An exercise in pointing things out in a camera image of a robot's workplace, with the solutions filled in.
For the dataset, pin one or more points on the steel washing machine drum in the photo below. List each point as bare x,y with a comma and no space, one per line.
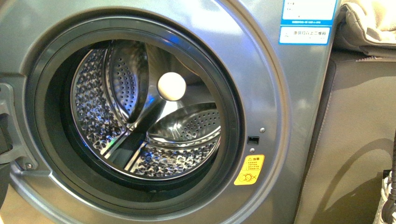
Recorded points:
121,118

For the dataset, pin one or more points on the grey front-load washing machine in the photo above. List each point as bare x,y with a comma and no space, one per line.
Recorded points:
278,86

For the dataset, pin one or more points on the washing machine door with hinge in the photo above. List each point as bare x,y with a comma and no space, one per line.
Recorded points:
12,144

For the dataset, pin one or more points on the white round drum hub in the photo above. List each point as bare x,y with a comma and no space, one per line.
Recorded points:
171,86

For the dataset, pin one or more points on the black door latch slot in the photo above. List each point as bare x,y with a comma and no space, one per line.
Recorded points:
253,140

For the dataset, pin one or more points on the yellow warning sticker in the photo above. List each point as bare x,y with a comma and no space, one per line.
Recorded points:
250,170

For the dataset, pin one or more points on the blue white energy label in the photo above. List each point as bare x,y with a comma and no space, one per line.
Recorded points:
307,22

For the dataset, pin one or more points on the dark rubber door gasket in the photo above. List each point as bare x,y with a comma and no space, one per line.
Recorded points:
73,179

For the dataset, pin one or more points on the brown sofa side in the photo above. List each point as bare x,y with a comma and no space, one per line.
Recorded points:
352,142

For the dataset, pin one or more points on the beige cushion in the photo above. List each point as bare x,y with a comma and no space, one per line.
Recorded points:
367,26

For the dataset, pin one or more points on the black white woven basket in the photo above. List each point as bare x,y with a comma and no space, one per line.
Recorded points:
385,192

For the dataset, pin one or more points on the black basket handle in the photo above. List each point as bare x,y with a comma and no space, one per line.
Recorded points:
390,205

